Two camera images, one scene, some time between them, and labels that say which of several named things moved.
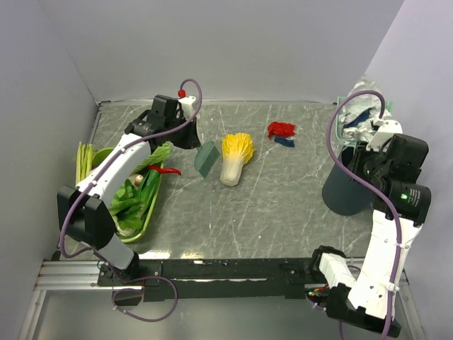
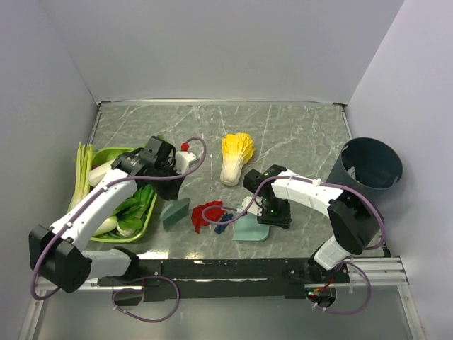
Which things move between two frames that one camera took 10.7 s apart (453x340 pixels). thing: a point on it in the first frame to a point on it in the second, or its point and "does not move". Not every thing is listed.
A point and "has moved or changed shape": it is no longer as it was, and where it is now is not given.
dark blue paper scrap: (282, 140) to (219, 228)
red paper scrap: (281, 129) to (211, 214)
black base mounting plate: (266, 279) does not move
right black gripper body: (367, 164) to (275, 211)
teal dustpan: (388, 104) to (248, 228)
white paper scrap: (364, 132) has moved or changed shape
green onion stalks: (84, 161) does not move
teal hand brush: (208, 154) to (174, 212)
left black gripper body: (182, 137) to (165, 188)
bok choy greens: (132, 202) does not move
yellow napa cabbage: (237, 149) does not move
